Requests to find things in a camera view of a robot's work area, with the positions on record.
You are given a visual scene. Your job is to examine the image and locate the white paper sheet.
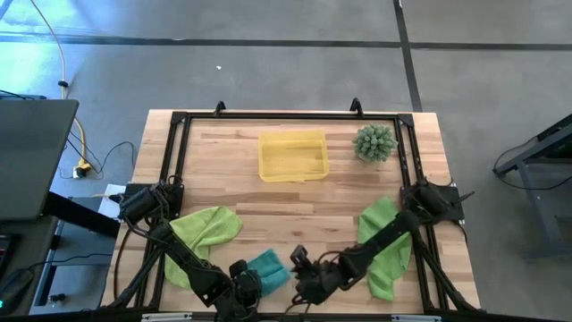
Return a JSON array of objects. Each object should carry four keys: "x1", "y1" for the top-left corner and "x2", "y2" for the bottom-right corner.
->
[{"x1": 97, "y1": 182, "x2": 129, "y2": 220}]

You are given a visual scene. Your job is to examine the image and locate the green artificial potted plant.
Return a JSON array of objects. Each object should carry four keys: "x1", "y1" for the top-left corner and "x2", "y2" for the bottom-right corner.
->
[{"x1": 350, "y1": 123, "x2": 400, "y2": 164}]

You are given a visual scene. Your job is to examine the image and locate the silver metal bracket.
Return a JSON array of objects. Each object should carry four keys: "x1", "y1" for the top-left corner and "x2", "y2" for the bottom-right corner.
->
[
  {"x1": 141, "y1": 312, "x2": 193, "y2": 322},
  {"x1": 391, "y1": 314, "x2": 442, "y2": 322}
]

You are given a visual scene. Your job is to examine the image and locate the teal microfiber towel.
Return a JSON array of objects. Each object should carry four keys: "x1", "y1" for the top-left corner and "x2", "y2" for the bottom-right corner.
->
[{"x1": 246, "y1": 248, "x2": 292, "y2": 299}]

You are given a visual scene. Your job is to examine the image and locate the yellow translucent plastic basket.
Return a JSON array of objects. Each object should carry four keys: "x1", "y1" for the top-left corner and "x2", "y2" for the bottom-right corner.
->
[{"x1": 257, "y1": 129, "x2": 331, "y2": 184}]

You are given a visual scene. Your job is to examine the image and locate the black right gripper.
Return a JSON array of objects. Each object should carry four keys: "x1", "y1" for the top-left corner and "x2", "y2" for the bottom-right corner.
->
[{"x1": 290, "y1": 244, "x2": 348, "y2": 305}]

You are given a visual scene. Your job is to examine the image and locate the thin black cable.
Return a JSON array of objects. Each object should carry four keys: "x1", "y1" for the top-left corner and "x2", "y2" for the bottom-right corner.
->
[{"x1": 56, "y1": 131, "x2": 138, "y2": 181}]

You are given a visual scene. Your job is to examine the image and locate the black desk support beam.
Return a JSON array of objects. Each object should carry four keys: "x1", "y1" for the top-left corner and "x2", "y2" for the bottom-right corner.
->
[{"x1": 42, "y1": 191, "x2": 122, "y2": 239}]

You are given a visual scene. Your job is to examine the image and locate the dark grey metal stand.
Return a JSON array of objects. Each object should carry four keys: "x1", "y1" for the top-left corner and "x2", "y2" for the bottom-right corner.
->
[{"x1": 492, "y1": 114, "x2": 572, "y2": 263}]

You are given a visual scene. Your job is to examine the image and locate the black device with light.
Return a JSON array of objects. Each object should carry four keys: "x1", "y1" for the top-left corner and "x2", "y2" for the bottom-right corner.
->
[{"x1": 0, "y1": 267, "x2": 36, "y2": 317}]

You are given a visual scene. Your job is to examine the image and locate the black aluminium frame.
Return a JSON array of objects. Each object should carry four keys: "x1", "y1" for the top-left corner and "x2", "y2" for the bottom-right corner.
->
[{"x1": 100, "y1": 109, "x2": 484, "y2": 321}]

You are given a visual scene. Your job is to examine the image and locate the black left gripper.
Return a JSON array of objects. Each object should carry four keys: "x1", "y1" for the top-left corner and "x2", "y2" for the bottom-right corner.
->
[{"x1": 229, "y1": 259, "x2": 265, "y2": 312}]

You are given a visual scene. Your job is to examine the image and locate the grey cabinet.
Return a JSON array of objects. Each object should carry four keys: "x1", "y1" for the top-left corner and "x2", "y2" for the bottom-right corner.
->
[{"x1": 29, "y1": 218, "x2": 116, "y2": 317}]

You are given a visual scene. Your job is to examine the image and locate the yellow power cable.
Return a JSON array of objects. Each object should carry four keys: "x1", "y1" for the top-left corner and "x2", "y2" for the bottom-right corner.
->
[{"x1": 28, "y1": 0, "x2": 94, "y2": 179}]

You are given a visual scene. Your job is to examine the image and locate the lime green microfiber towel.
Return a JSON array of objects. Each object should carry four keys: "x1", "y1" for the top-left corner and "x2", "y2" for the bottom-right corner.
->
[{"x1": 164, "y1": 205, "x2": 245, "y2": 290}]

